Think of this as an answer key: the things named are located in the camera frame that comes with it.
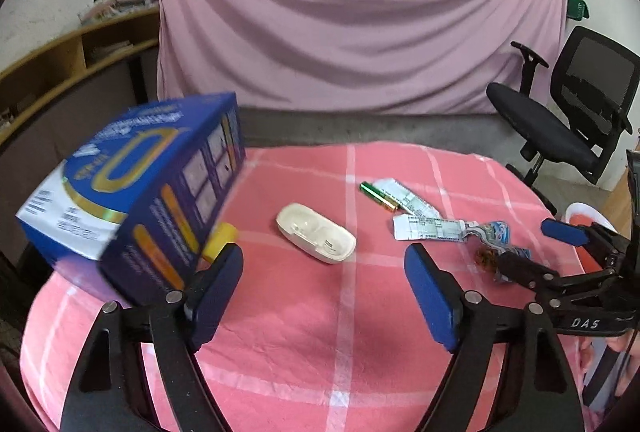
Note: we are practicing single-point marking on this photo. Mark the stack of books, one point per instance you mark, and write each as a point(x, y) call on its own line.
point(106, 9)

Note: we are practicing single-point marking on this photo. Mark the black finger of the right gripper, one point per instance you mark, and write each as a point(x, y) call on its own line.
point(524, 272)

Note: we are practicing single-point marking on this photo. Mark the person's right hand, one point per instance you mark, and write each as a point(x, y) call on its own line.
point(616, 380)

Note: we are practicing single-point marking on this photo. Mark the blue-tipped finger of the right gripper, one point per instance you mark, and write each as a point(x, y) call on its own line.
point(595, 238)

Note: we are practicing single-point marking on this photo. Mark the pink checked tablecloth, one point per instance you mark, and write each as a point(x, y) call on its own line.
point(307, 346)

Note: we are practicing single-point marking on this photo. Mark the green object behind sheet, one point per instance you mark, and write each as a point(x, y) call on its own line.
point(577, 10)

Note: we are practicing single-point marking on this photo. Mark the white crumpled receipt wrapper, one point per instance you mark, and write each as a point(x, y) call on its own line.
point(406, 198)

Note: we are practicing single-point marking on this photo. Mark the wooden curved shelf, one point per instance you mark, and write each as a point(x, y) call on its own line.
point(45, 76)

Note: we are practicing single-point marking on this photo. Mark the yellow small cap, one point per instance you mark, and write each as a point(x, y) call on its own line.
point(223, 233)

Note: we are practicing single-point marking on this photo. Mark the black office chair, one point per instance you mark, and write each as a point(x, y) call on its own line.
point(593, 82)

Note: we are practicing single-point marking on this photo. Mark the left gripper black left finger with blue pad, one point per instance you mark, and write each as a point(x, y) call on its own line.
point(109, 389)

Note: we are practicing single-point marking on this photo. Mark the white earbud case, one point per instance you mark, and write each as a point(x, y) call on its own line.
point(315, 234)

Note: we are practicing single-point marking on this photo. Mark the torn white blue wrapper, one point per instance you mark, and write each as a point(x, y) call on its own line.
point(494, 238)

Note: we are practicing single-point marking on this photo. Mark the green gold battery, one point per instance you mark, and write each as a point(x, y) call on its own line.
point(374, 194)

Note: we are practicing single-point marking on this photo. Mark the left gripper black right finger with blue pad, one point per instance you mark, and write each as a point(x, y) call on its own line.
point(536, 389)

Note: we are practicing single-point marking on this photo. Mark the blue cardboard box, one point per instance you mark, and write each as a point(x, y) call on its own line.
point(127, 215)

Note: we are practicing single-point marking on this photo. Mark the pink hanging sheet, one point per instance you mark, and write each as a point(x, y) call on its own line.
point(389, 56)

